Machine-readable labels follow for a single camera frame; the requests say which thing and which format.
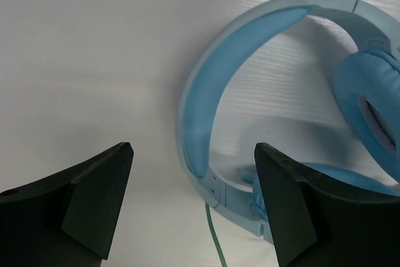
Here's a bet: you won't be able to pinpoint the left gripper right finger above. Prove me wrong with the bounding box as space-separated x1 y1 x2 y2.
254 143 399 266

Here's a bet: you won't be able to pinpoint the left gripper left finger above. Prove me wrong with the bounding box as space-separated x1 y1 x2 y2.
1 142 134 266

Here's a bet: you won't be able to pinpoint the green headphone cable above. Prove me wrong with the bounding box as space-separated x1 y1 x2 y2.
204 203 229 267

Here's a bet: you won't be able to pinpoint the light blue headphones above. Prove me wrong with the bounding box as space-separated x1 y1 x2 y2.
176 0 399 241

